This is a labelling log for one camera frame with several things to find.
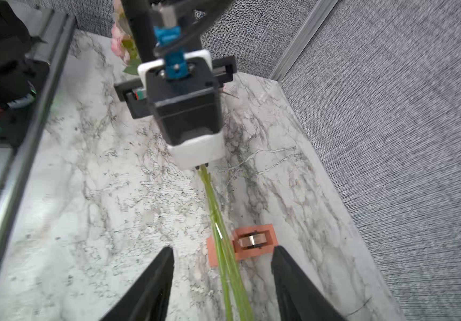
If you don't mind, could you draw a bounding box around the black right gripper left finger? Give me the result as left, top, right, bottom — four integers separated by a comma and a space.
102, 246, 174, 321

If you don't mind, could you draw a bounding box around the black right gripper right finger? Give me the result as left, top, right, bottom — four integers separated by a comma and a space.
271, 246, 345, 321

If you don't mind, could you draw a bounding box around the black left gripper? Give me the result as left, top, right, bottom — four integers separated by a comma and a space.
113, 55, 239, 120

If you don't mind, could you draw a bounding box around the pink artificial rose stem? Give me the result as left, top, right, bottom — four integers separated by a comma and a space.
109, 0, 239, 321

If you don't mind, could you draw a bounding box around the pink tape dispenser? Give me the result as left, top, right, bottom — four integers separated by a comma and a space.
230, 224, 278, 261

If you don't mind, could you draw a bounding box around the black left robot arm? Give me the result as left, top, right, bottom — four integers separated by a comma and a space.
115, 1, 236, 127

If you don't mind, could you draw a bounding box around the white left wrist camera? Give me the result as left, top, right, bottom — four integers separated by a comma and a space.
138, 49, 226, 169

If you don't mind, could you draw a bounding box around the aluminium front rail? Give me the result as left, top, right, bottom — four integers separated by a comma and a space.
0, 7, 78, 310

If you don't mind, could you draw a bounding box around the aluminium frame post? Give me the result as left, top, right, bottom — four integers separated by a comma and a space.
269, 0, 338, 81

